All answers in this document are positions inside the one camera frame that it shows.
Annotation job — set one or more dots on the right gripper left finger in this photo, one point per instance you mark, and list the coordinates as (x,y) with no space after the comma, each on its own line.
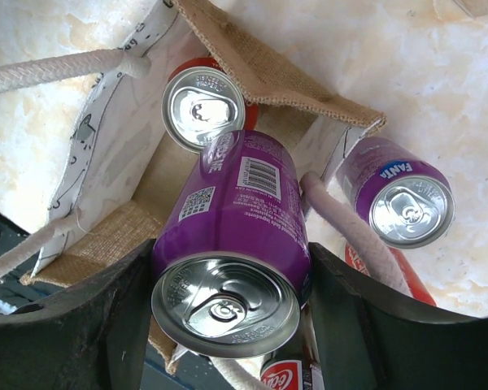
(92,335)

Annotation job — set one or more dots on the red cola can front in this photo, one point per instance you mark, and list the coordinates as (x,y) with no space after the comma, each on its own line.
(399,271)

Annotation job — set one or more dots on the purple soda can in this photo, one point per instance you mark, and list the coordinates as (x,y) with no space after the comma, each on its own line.
(231,266)
(405,200)

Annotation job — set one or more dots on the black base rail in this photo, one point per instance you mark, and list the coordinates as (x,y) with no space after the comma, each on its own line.
(13,294)

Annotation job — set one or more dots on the red cola can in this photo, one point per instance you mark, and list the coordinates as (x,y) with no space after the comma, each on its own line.
(399,271)
(200,102)

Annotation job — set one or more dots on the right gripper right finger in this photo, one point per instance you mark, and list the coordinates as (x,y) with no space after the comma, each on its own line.
(370,336)

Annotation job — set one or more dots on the dark cola bottle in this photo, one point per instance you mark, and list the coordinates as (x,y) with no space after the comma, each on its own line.
(295,365)

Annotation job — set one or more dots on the brown burlap canvas bag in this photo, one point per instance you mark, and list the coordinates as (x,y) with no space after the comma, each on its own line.
(123,173)

